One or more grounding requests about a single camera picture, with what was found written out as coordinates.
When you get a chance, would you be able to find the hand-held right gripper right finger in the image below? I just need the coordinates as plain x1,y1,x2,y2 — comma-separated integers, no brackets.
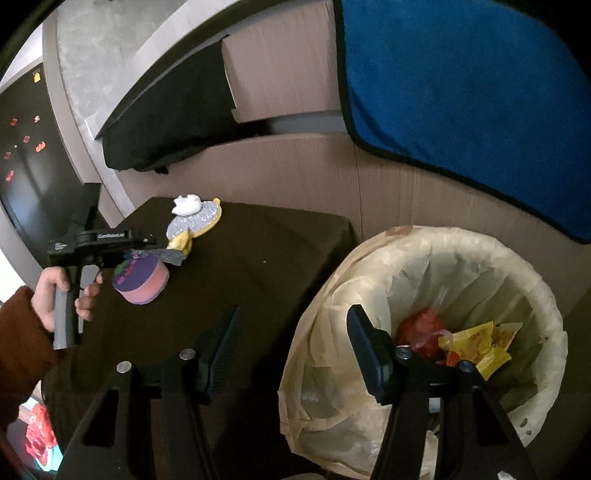
346,304,539,480

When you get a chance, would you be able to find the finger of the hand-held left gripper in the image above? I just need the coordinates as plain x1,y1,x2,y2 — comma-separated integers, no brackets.
129,229,160,248

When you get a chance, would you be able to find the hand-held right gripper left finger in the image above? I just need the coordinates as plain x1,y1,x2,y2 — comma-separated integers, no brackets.
62,305,242,480

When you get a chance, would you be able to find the purple pink round sponge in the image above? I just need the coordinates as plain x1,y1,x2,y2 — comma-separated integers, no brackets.
112,256,171,306

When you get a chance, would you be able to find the red plastic bag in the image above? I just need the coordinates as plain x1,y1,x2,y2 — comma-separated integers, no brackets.
396,309,450,359

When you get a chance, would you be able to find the bin with beige plastic liner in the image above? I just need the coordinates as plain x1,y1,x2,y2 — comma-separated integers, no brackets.
277,225,570,480

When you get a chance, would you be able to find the person's left forearm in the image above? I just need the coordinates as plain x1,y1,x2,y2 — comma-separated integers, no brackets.
0,286,61,437

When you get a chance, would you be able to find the person's left hand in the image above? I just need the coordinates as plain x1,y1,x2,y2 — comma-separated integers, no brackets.
32,268,103,333

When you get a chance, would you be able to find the grey foil wrapper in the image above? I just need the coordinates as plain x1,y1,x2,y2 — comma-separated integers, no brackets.
131,247,185,269

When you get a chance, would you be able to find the yellow snack wrapper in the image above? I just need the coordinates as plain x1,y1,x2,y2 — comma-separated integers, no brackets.
167,231,194,256

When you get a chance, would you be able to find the white crumpled tissue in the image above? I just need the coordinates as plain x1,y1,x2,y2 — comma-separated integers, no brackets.
172,195,202,216

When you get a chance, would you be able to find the silver yellow scrub pad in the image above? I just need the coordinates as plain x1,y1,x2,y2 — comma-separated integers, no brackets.
166,198,223,241

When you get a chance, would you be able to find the dark door with red stickers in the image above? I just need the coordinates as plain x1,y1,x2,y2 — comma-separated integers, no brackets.
0,60,102,259

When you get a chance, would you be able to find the yellow crumpled wrapper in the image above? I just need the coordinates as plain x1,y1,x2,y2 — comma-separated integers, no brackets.
438,320,523,382

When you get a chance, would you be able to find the black cloth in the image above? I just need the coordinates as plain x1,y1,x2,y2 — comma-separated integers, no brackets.
100,34,241,175

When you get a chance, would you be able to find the cardboard box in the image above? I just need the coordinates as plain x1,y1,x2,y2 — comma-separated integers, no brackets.
99,0,591,296

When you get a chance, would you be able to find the white countertop ledge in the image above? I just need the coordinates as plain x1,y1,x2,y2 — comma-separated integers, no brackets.
85,0,333,139

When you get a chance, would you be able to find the red printed cloth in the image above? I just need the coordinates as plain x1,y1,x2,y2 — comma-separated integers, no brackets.
23,401,58,468

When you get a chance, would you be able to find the blue cloth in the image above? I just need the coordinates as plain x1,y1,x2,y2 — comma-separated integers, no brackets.
333,0,591,244

